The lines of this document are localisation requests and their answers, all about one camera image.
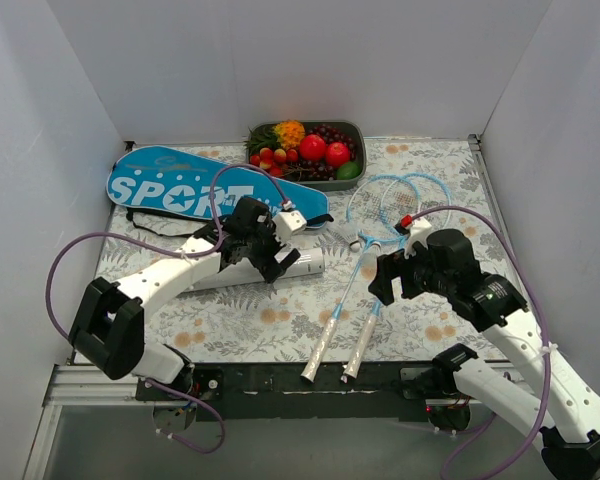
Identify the floral table mat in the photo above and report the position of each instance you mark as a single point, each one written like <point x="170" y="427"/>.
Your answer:
<point x="283" y="320"/>

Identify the blue badminton racket left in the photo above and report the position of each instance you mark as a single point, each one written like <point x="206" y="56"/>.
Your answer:
<point x="373" y="209"/>

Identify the dark grape bunch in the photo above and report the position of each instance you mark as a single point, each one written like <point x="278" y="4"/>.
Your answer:
<point x="320" y="171"/>

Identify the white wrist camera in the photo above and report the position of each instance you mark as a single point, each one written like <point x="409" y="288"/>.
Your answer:
<point x="412" y="232"/>
<point x="287" y="224"/>

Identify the small red peaches cluster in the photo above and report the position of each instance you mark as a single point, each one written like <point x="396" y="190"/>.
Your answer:
<point x="279" y="163"/>

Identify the red apple right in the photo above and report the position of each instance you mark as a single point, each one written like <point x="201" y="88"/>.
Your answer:
<point x="337" y="154"/>

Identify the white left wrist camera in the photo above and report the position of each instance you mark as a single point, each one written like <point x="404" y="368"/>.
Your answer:
<point x="287" y="224"/>

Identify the blue sport racket bag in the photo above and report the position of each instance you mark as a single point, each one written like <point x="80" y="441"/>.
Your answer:
<point x="172" y="183"/>

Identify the green lime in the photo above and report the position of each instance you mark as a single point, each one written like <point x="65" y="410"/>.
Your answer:
<point x="348" y="171"/>

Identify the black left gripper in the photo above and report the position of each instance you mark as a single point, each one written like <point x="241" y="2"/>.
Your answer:
<point x="265" y="248"/>

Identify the red apple left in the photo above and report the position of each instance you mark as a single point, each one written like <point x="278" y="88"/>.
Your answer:
<point x="312" y="148"/>

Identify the white shuttlecock tube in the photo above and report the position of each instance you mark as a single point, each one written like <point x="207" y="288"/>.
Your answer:
<point x="310" y="262"/>

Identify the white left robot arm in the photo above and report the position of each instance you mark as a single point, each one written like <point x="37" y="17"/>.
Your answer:
<point x="109" y="327"/>

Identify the grey fruit tray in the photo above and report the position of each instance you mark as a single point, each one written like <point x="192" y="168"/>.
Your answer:
<point x="262" y="136"/>

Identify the red apple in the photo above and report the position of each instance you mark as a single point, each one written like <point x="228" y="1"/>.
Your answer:
<point x="312" y="148"/>
<point x="337" y="154"/>

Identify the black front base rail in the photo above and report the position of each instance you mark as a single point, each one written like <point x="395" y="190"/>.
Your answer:
<point x="405" y="391"/>

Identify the orange toy pineapple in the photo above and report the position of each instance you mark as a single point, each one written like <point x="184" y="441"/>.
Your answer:
<point x="289" y="134"/>

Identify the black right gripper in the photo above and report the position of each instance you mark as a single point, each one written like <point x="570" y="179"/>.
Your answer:
<point x="397" y="273"/>

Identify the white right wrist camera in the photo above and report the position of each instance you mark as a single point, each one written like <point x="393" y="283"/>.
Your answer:
<point x="412" y="232"/>

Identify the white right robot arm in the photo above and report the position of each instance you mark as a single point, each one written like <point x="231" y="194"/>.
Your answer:
<point x="444" y="264"/>

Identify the white shuttlecock black band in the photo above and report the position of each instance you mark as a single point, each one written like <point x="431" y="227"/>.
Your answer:
<point x="346" y="236"/>

